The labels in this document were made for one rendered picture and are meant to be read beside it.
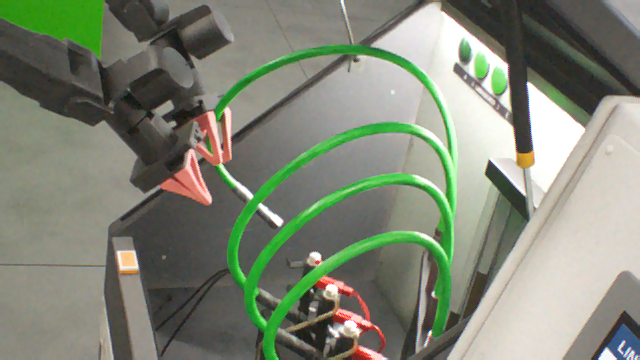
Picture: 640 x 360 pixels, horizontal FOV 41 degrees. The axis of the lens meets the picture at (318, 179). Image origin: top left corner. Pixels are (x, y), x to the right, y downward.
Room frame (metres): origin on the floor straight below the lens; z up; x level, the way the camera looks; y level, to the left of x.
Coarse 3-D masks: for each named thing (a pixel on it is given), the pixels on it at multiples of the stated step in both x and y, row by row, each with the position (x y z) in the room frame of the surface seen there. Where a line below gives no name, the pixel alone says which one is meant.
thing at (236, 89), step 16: (320, 48) 1.14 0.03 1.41; (336, 48) 1.14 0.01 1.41; (352, 48) 1.14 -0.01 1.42; (368, 48) 1.14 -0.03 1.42; (272, 64) 1.13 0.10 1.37; (400, 64) 1.14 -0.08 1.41; (240, 80) 1.14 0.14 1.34; (432, 80) 1.14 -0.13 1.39; (224, 96) 1.14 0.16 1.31; (432, 96) 1.14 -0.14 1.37; (448, 112) 1.14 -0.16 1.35; (448, 128) 1.14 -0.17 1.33; (208, 144) 1.13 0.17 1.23; (448, 144) 1.14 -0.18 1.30; (224, 176) 1.13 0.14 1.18
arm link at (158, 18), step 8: (104, 0) 1.19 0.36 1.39; (112, 0) 1.19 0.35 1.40; (120, 0) 1.19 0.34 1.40; (128, 0) 1.19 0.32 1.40; (136, 0) 1.19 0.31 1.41; (144, 0) 1.19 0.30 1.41; (152, 0) 1.19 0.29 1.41; (160, 0) 1.22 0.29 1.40; (112, 8) 1.18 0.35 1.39; (120, 8) 1.18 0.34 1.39; (152, 8) 1.18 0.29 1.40; (160, 8) 1.21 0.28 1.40; (168, 8) 1.24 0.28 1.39; (120, 16) 1.18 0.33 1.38; (152, 16) 1.18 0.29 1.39; (160, 16) 1.20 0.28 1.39; (168, 16) 1.24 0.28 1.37; (160, 24) 1.21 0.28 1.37
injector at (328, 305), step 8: (320, 304) 0.98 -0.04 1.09; (328, 304) 0.98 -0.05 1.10; (320, 312) 0.98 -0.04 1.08; (328, 312) 0.98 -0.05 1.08; (320, 320) 0.98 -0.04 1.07; (328, 320) 0.98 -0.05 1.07; (312, 328) 0.98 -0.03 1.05; (320, 328) 0.98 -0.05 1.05; (320, 336) 0.98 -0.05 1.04; (328, 336) 0.98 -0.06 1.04; (320, 344) 0.98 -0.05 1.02
